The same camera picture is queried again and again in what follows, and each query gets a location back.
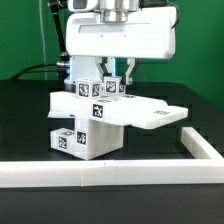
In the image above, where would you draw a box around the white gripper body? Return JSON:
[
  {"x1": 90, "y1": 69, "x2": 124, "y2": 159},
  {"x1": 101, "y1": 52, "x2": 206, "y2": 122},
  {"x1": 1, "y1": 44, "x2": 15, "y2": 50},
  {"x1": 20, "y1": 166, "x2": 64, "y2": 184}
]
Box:
[{"x1": 66, "y1": 7, "x2": 176, "y2": 59}]

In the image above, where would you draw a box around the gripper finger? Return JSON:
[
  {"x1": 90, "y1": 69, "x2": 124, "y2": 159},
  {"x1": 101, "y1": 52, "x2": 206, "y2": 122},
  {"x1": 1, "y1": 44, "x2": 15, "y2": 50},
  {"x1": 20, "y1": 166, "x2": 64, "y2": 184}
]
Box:
[
  {"x1": 95, "y1": 57, "x2": 110, "y2": 78},
  {"x1": 122, "y1": 58, "x2": 136, "y2": 85}
]

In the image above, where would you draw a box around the small tagged cube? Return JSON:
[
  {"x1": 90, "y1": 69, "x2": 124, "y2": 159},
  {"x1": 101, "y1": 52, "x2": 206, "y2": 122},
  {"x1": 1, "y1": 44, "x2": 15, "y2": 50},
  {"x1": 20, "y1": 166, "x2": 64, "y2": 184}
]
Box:
[
  {"x1": 76, "y1": 79, "x2": 102, "y2": 98},
  {"x1": 104, "y1": 76, "x2": 126, "y2": 94}
]

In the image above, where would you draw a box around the white chair back frame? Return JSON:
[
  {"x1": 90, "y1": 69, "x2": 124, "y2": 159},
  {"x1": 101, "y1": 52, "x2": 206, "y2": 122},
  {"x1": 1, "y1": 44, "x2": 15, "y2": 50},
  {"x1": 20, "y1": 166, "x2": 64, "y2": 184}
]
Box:
[{"x1": 49, "y1": 91, "x2": 188, "y2": 129}]

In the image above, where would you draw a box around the white chair seat part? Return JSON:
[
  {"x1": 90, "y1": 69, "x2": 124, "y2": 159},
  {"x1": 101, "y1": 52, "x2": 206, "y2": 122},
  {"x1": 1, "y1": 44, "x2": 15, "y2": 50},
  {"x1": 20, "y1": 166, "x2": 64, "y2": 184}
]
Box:
[{"x1": 74, "y1": 117, "x2": 124, "y2": 160}]

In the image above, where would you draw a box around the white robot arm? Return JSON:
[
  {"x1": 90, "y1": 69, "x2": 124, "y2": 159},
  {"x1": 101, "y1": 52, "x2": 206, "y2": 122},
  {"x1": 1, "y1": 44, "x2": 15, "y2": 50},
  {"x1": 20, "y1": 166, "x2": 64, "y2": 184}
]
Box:
[{"x1": 66, "y1": 0, "x2": 179, "y2": 85}]

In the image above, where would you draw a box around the white U-shaped fence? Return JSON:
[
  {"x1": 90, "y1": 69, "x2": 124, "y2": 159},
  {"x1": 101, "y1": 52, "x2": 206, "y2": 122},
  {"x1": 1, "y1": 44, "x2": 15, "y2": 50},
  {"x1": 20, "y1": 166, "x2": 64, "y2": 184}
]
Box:
[{"x1": 0, "y1": 127, "x2": 224, "y2": 188}]

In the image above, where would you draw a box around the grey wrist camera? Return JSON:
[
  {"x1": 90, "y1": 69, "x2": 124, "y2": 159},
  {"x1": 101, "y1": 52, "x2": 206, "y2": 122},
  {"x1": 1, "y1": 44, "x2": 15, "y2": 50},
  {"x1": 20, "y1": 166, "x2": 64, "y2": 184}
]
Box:
[{"x1": 68, "y1": 0, "x2": 98, "y2": 12}]

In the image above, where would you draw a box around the black cable bundle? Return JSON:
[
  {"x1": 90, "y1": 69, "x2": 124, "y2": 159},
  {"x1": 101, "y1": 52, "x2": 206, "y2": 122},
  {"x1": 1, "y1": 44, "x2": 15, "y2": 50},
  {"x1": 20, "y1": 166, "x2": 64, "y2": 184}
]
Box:
[{"x1": 9, "y1": 63, "x2": 69, "y2": 81}]

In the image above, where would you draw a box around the white marker base plate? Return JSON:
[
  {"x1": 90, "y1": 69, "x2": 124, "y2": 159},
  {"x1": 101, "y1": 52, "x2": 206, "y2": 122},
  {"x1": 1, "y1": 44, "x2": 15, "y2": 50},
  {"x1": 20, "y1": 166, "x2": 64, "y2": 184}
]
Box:
[{"x1": 48, "y1": 112, "x2": 53, "y2": 118}]

